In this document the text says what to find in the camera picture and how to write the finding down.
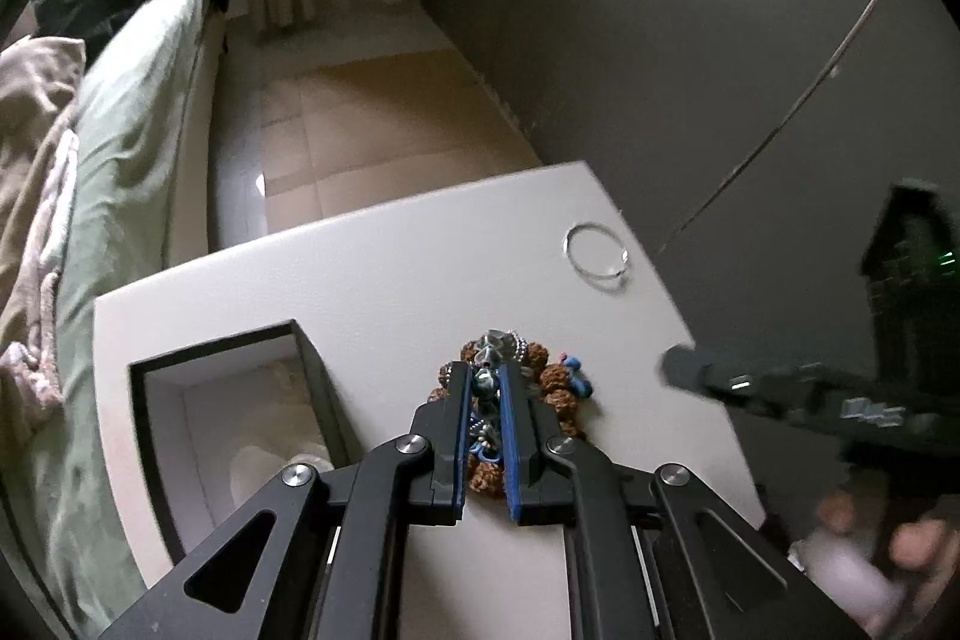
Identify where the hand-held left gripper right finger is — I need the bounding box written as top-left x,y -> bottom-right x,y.
498,361 -> 872,640

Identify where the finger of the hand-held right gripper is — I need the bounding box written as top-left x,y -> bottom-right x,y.
658,344 -> 875,435

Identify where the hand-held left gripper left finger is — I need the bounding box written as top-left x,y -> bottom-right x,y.
97,361 -> 471,640

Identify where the crystal and teal bead bracelet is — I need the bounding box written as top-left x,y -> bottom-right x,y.
466,329 -> 527,465

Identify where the brown bead bracelet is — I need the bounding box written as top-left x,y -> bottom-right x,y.
426,331 -> 599,500

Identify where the black-edged white jewelry box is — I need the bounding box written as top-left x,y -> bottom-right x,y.
128,318 -> 355,560

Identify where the person's right hand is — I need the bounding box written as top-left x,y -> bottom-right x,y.
816,486 -> 953,573

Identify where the silver bangle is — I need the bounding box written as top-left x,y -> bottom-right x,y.
563,222 -> 631,292

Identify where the green bed sheet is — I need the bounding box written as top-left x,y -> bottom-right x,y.
0,0 -> 226,618

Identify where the beige blanket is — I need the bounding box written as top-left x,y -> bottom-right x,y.
0,36 -> 89,348

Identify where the white bed frame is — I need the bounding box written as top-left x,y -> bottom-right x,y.
161,2 -> 267,259

